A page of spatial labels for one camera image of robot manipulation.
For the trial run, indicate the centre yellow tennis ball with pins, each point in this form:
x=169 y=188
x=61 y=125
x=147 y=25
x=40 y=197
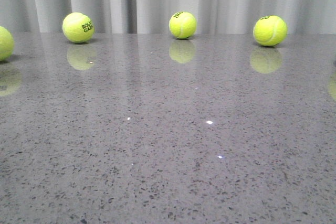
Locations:
x=182 y=25

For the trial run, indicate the yellow Roland Garros tennis ball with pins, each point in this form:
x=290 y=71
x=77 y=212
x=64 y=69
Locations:
x=78 y=27

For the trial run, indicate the right yellow tennis ball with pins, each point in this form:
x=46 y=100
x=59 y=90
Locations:
x=270 y=30

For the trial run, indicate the far left yellow tennis ball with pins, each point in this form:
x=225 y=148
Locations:
x=6 y=44

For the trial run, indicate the grey pleated curtain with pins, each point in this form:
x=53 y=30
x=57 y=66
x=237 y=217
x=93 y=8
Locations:
x=152 y=16

